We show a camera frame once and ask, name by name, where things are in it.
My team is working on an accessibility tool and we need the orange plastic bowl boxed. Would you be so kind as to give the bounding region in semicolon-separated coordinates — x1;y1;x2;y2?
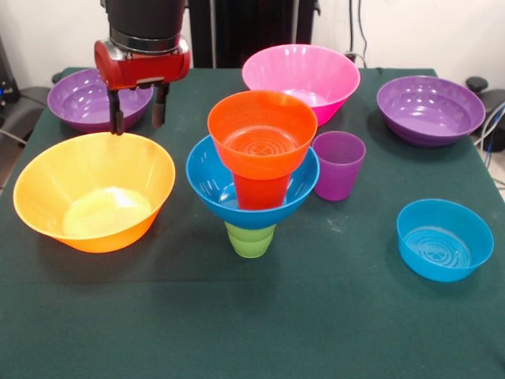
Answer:
207;89;319;180

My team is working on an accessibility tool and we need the purple plastic bowl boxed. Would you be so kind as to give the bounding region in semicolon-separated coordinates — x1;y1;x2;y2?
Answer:
376;75;487;148
47;67;155;133

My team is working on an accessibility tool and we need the orange plastic cup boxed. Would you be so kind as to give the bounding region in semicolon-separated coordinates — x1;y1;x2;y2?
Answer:
232;172;293;211

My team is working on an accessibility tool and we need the dark green table cloth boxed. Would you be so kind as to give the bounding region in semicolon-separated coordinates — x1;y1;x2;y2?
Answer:
0;66;505;379

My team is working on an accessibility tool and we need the white cable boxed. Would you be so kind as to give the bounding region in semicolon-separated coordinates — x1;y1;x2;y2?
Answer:
0;128;28;146
473;102;505;148

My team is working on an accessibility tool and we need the grey wall cable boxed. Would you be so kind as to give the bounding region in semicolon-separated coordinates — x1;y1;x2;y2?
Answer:
357;0;368;62

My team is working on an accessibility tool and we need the low blue plastic bowl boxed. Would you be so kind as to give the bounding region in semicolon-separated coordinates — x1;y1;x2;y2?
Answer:
396;198;495;283

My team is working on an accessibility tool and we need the black device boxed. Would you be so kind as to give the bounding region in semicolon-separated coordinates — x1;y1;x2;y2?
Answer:
0;37;21;107

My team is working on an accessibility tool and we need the yellow plastic bowl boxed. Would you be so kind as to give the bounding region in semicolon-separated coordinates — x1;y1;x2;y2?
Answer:
12;132;177;254

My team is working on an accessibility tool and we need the green plastic cup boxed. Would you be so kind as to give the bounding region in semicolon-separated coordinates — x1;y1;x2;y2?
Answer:
223;220;277;260

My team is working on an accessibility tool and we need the pink plastic bowl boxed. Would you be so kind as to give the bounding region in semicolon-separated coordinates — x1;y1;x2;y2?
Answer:
241;43;361;128

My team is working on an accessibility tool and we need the black round knob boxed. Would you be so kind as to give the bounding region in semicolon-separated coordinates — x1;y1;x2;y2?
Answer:
465;77;490;95

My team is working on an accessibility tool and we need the blue cable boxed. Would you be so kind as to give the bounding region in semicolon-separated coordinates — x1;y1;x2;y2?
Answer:
483;100;505;154

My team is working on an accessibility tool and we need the purple plastic cup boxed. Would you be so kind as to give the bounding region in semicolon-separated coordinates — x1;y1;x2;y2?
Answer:
314;130;367;202

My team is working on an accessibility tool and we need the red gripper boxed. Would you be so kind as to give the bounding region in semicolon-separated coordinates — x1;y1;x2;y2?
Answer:
93;34;193;137

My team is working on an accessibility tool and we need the deep blue plastic bowl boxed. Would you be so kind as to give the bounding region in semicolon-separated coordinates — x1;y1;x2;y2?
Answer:
185;134;320;231

